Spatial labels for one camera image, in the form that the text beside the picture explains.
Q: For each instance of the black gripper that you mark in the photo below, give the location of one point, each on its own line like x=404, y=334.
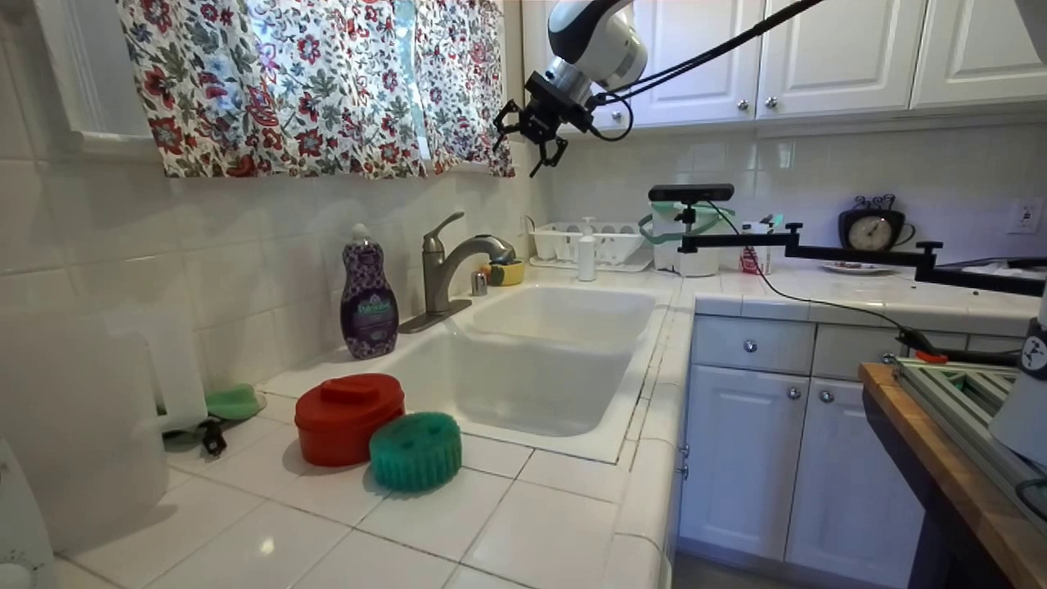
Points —
x=553, y=106

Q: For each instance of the brushed steel kitchen faucet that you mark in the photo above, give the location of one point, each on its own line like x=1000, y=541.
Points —
x=442, y=268

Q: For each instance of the white ice cube tray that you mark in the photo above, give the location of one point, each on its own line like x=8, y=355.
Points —
x=585, y=243

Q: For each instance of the small clear pump bottle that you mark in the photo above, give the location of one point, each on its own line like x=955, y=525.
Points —
x=587, y=253

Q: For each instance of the yellow green sponge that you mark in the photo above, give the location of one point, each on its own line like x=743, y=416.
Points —
x=507, y=272

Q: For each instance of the floral window curtain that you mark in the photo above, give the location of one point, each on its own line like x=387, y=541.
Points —
x=315, y=82

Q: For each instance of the white double kitchen sink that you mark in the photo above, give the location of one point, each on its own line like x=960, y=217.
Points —
x=546, y=360

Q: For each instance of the purple dish soap bottle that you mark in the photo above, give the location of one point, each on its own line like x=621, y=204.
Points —
x=369, y=300

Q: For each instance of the small red bottle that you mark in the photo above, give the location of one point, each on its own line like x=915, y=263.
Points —
x=751, y=263

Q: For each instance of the white cabinet drawer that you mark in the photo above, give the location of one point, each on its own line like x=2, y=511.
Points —
x=855, y=353
x=753, y=345

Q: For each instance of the red round plastic container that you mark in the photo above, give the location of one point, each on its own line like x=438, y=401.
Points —
x=347, y=416

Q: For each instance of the green round container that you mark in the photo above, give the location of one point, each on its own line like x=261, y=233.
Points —
x=416, y=454

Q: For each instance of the black round clock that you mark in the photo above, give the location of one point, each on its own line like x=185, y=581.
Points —
x=873, y=229

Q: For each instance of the white lower cabinet door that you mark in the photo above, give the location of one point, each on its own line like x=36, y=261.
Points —
x=741, y=463
x=851, y=493

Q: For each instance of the green sponge cloth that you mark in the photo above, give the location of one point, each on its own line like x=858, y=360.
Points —
x=235, y=403

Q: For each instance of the white translucent container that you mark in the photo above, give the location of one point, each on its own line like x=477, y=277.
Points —
x=174, y=372

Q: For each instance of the small black clip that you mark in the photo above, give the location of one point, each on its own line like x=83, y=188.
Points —
x=205, y=433

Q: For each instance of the wooden table top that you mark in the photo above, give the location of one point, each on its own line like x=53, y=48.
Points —
x=949, y=479

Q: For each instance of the black stereo camera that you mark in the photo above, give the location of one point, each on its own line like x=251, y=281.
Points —
x=692, y=192

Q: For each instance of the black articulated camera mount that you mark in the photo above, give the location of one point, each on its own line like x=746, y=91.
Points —
x=873, y=257

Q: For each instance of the white wall cabinet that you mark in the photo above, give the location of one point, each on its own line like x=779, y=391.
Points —
x=98, y=76

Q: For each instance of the white wall outlet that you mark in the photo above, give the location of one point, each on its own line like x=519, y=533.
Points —
x=1027, y=217

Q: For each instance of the metal rail frame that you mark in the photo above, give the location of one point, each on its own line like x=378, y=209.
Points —
x=960, y=396

